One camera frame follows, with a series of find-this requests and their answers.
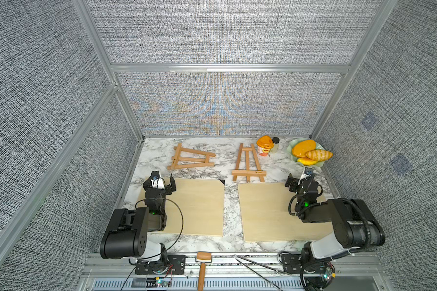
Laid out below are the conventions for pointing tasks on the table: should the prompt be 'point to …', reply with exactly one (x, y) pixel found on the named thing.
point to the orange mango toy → (301, 147)
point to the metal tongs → (237, 257)
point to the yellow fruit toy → (306, 161)
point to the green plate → (290, 152)
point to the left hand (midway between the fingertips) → (163, 173)
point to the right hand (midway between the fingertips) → (300, 171)
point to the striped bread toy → (318, 154)
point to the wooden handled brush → (203, 257)
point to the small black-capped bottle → (275, 140)
